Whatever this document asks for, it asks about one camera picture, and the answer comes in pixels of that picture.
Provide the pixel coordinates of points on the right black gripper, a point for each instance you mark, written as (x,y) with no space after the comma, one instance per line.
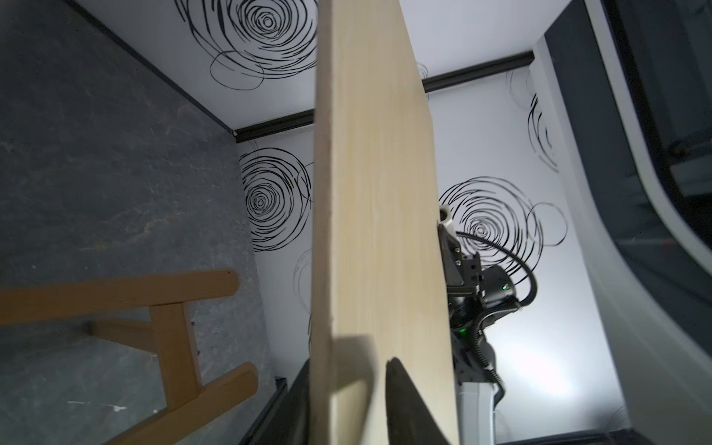
(475,294)

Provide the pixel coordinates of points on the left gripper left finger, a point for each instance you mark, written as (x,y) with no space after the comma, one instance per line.
(290,423)

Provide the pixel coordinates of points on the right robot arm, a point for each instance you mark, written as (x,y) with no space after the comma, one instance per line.
(479,387)

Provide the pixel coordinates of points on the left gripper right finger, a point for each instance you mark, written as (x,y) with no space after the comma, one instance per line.
(408,418)

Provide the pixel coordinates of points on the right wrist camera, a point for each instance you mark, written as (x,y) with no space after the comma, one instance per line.
(446,220)

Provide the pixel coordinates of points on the light plywood board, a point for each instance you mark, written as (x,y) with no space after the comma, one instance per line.
(378,288)

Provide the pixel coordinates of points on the small wooden easel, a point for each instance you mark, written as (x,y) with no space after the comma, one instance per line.
(169,334)

